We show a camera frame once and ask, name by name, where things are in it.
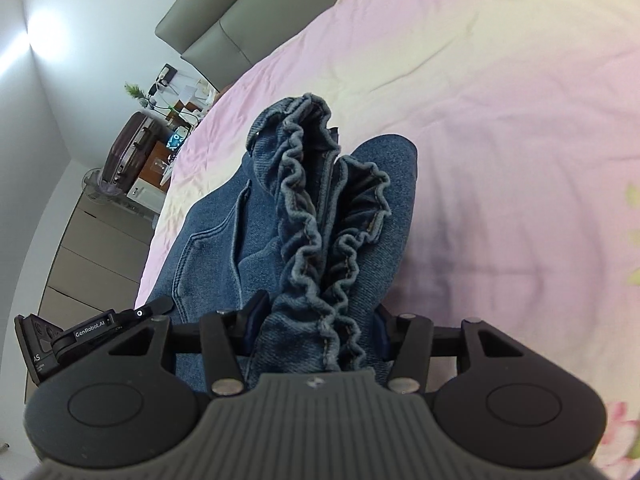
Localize white standing fan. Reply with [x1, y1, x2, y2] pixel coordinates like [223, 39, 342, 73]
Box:
[81, 168, 107, 204]

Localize grey padded headboard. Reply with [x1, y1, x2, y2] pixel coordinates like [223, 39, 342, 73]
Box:
[155, 0, 337, 90]

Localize blue denim pants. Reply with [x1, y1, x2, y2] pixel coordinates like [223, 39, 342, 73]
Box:
[151, 93, 418, 385]

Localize small green potted plant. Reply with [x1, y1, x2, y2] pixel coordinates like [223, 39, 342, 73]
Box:
[124, 82, 150, 108]

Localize beige wall cabinets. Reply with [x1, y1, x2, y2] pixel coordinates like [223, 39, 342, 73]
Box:
[39, 193, 153, 326]

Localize pink floral bed sheet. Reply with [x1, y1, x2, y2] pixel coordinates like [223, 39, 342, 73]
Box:
[138, 0, 639, 479]

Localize blue tissue box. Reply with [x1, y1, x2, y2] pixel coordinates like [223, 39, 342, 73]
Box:
[166, 126, 190, 152]

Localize cluttered bedside table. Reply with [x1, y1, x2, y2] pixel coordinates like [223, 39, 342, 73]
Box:
[127, 64, 217, 214]

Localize dark purple suitcase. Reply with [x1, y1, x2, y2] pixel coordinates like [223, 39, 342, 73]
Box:
[102, 112, 168, 194]

